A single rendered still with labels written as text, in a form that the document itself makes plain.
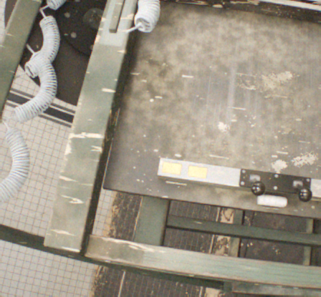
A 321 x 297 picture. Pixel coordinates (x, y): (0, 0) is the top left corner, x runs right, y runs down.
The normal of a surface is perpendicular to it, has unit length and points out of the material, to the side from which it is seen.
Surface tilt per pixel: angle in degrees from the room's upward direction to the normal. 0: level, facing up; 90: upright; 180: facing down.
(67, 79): 90
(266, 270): 57
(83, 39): 90
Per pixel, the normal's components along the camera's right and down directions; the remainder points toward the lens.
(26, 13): 0.50, -0.24
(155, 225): -0.04, -0.37
